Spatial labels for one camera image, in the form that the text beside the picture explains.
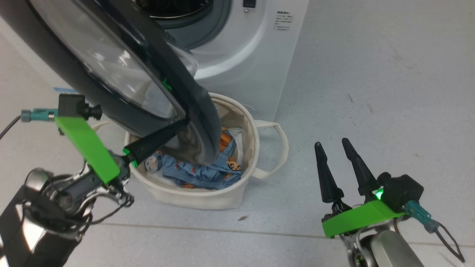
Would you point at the white folded sheet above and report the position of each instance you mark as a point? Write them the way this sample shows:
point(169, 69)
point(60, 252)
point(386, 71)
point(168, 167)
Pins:
point(239, 148)

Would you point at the printed text label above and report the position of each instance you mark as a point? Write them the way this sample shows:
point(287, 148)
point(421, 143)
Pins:
point(283, 20)

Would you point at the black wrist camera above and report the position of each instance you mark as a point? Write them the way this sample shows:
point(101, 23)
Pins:
point(402, 191)
point(72, 105)

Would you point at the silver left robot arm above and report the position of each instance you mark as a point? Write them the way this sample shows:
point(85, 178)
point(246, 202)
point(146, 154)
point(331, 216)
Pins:
point(37, 222)

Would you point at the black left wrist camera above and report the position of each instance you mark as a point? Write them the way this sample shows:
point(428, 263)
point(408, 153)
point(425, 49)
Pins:
point(72, 105)

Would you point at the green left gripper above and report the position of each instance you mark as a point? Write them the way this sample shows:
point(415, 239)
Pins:
point(91, 148)

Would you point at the blue energy label sticker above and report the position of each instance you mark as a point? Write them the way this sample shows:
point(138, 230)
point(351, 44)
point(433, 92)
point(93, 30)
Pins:
point(65, 89)

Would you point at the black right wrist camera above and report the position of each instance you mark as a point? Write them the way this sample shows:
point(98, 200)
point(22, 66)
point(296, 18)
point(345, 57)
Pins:
point(402, 191)

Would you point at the cream canvas laundry basket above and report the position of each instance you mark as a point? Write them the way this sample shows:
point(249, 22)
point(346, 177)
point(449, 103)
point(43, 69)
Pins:
point(207, 198)

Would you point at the blue denim garment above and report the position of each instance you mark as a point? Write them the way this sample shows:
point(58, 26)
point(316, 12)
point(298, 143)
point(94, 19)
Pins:
point(200, 174)

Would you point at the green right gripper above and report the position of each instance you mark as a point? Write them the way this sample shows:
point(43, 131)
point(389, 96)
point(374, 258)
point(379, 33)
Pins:
point(360, 218)

